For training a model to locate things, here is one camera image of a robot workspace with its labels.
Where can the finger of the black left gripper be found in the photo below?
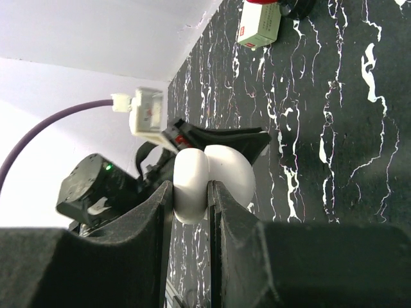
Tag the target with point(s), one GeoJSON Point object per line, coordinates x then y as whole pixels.
{"type": "Point", "coordinates": [250, 142]}

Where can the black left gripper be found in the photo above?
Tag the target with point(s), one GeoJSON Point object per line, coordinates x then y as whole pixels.
{"type": "Point", "coordinates": [97, 191]}

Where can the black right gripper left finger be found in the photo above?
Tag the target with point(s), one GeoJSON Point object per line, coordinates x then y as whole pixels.
{"type": "Point", "coordinates": [123, 264]}

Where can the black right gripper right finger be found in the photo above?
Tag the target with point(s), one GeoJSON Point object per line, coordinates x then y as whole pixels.
{"type": "Point", "coordinates": [257, 263]}

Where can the green white cardboard box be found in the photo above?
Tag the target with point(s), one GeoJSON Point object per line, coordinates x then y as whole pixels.
{"type": "Point", "coordinates": [259, 24]}

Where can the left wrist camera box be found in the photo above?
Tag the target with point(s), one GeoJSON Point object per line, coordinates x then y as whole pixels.
{"type": "Point", "coordinates": [145, 114]}

